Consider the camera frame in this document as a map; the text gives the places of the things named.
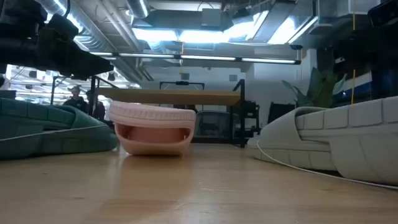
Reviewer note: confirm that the monitor with blue screen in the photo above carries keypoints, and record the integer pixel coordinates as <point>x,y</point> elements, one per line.
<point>357,88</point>

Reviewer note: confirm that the black equipment cart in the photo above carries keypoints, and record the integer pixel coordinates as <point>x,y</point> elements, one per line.
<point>250,119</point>

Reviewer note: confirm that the green rubber slipper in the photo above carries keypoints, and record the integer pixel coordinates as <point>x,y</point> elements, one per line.
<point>62,146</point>

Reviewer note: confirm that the silver ventilation duct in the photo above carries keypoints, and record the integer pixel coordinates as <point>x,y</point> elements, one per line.
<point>138,7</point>

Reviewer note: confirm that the black box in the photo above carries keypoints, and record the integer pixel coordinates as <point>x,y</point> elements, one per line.
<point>281,112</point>

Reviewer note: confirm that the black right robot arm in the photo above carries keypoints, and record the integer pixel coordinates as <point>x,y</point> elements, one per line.
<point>385,14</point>

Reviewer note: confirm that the grey blue office chair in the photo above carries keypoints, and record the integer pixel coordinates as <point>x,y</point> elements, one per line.
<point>213,124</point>

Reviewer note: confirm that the person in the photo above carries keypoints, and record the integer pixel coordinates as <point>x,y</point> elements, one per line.
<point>98,110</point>
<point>76,101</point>

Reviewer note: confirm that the wooden shelf with black frame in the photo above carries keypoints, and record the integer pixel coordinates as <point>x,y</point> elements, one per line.
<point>168,97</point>

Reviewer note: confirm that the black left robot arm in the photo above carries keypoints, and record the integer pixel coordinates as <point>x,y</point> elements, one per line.
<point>18,15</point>

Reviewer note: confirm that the pink rubber slipper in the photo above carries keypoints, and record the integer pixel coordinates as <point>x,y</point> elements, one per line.
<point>149,116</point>

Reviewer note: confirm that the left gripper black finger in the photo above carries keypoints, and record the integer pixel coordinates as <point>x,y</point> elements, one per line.
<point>96,60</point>
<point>93,72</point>

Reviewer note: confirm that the long ceiling light bar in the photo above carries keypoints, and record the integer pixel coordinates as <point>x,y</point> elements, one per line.
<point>192,57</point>

